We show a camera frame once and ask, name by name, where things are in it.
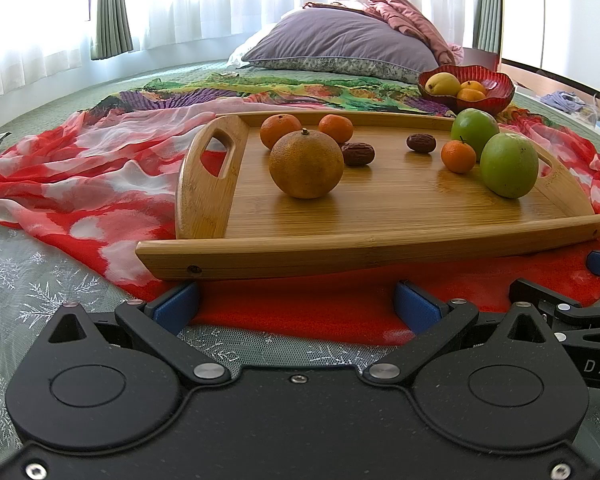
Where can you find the dark wooden bed frame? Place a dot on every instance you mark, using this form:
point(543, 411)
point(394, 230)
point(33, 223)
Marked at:
point(545, 76)

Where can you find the green quilted bedspread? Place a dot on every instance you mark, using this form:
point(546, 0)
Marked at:
point(45, 105)

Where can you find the multicolour sheer scarf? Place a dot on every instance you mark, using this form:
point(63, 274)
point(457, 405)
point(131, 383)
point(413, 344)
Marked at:
point(80, 185)

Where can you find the white pillow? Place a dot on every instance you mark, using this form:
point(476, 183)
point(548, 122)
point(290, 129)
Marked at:
point(240, 52)

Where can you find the dried red date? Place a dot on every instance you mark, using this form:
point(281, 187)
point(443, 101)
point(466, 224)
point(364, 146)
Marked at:
point(358, 154)
point(421, 143)

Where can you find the snowflake lace cloth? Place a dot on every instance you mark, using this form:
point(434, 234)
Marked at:
point(20, 310)

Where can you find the pink quilt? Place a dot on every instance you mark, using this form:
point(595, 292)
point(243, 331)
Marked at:
point(405, 15)

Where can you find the green curtain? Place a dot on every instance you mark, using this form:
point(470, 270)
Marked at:
point(489, 5)
point(111, 10)

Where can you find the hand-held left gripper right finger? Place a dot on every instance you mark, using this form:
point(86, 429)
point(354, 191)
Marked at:
point(417, 307)

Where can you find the wooden serving tray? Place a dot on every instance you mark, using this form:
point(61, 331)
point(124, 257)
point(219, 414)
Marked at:
point(405, 210)

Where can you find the orange mandarin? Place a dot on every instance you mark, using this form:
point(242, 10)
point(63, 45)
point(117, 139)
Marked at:
point(471, 95)
point(474, 85)
point(336, 128)
point(279, 130)

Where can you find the purple pillow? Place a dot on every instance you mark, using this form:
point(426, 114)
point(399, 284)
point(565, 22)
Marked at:
point(345, 40)

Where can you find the small mandarin with stem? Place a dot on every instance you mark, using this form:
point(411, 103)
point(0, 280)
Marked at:
point(459, 156)

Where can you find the red glass bowl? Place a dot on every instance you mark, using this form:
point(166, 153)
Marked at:
point(497, 95)

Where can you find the large brownish orange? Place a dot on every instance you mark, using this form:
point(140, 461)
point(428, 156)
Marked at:
point(306, 165)

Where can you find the pale purple garment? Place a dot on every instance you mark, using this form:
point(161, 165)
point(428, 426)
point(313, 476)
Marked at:
point(562, 101)

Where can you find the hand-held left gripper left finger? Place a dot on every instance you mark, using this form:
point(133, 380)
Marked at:
point(177, 306)

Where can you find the yellow mango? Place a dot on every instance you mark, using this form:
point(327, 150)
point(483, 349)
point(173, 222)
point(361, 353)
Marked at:
point(442, 84)

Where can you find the green apple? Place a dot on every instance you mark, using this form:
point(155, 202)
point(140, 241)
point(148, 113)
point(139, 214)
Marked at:
point(509, 167)
point(471, 127)

